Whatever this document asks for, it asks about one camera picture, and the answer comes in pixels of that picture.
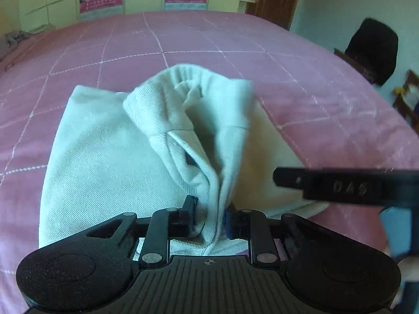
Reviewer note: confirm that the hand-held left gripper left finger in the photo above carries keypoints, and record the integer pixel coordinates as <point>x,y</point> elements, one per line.
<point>188,214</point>

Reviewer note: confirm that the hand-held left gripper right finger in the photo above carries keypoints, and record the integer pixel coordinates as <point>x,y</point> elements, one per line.
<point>231,225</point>

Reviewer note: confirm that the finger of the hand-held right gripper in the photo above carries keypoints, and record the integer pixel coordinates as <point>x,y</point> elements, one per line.
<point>330,183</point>

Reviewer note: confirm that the white pants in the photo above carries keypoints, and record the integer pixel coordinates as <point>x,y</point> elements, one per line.
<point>114,157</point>

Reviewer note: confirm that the bed with pink checked sheet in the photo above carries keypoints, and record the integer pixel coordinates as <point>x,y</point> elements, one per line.
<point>294,81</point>

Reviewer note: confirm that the brown wooden chair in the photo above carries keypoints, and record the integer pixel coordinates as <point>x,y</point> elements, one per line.
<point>407,101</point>

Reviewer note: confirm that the chair draped with black cloth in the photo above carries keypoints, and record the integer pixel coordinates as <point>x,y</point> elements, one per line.
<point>373,49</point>

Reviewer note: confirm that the grey purple crumpled cloth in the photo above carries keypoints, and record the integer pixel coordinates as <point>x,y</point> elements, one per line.
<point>11,42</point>

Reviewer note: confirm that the cream glossy wardrobe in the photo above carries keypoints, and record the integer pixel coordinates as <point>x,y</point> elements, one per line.
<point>49,3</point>

